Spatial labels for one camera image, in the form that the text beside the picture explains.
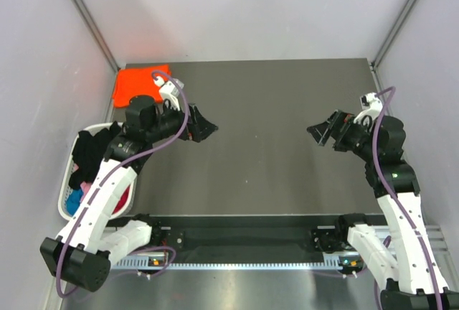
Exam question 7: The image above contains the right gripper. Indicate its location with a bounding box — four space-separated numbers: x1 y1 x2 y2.
306 109 379 162

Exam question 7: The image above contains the orange t-shirt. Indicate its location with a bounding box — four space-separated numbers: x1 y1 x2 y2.
112 64 171 108

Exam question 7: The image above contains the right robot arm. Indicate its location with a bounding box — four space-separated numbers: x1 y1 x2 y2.
307 111 458 309

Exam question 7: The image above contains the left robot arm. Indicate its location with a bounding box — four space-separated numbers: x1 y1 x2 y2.
39 95 218 298

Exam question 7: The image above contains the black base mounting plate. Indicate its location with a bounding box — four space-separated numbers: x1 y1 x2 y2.
110 213 385 253

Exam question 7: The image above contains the white laundry basket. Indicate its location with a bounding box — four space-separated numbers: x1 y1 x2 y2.
57 123 137 220

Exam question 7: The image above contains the black garment in basket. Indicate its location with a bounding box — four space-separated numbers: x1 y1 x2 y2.
69 121 121 190

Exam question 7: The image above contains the blue garment in basket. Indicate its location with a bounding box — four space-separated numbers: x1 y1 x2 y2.
65 189 83 216

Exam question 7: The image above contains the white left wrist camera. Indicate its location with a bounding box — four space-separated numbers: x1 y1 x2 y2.
153 75 181 111

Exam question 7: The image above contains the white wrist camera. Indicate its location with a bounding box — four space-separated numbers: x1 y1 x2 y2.
354 93 383 130
153 75 181 111

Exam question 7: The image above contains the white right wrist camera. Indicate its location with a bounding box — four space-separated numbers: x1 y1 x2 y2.
354 93 383 130

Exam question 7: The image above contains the slotted grey cable duct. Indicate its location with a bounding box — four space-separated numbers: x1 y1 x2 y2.
71 255 363 271

